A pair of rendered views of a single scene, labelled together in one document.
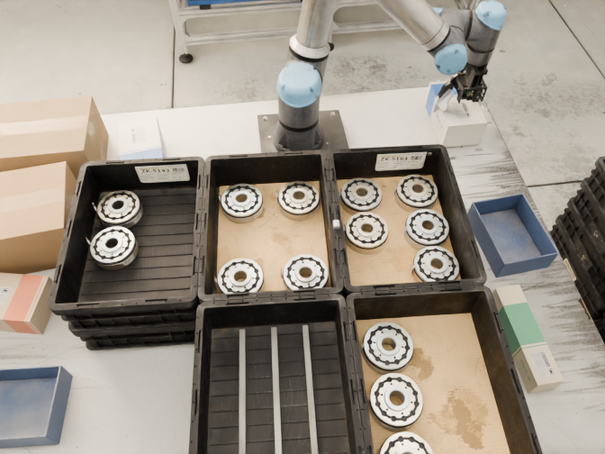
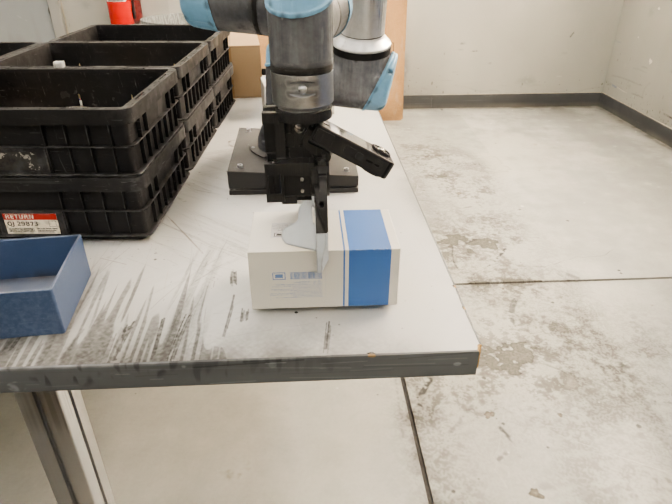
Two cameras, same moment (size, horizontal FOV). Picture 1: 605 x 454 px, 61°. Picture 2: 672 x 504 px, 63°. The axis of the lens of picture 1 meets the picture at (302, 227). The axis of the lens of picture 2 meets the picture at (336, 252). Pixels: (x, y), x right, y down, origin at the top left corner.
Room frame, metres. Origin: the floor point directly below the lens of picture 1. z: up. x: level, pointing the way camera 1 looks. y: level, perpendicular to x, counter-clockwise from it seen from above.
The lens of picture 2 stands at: (1.27, -1.15, 1.16)
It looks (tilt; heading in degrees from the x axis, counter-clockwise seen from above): 30 degrees down; 94
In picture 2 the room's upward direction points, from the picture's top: straight up
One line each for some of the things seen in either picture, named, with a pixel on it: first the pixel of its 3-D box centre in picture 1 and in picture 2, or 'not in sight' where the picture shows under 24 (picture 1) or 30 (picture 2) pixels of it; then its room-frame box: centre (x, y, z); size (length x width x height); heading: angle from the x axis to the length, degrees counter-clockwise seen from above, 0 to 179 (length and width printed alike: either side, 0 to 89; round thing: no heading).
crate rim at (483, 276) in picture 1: (399, 213); (43, 92); (0.69, -0.22, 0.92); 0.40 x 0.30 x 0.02; 4
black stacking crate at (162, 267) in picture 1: (140, 240); (150, 56); (0.65, 0.38, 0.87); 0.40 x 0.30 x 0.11; 4
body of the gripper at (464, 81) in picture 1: (471, 77); (299, 152); (1.18, -0.48, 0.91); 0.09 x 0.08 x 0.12; 7
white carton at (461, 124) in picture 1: (454, 113); (323, 256); (1.20, -0.47, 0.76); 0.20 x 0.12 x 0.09; 7
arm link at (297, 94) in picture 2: (479, 51); (302, 89); (1.18, -0.48, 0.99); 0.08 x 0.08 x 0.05
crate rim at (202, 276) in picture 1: (268, 220); (106, 58); (0.67, 0.08, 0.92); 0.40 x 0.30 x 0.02; 4
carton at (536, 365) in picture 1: (523, 337); not in sight; (0.47, -0.52, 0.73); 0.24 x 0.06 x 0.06; 10
